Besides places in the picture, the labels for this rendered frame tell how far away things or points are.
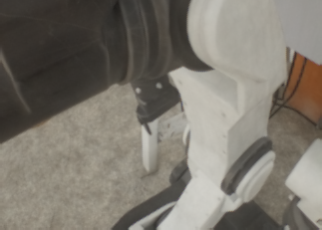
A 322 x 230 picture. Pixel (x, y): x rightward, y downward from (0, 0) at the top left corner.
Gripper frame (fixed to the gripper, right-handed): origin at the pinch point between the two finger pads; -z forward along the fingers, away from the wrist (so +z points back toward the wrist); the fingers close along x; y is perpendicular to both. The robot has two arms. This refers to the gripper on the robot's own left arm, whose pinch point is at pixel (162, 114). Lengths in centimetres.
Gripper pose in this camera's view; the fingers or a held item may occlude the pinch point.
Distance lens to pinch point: 63.0
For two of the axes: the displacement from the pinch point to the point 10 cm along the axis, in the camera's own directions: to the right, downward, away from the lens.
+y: -5.6, -5.1, 6.5
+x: 7.9, -5.7, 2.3
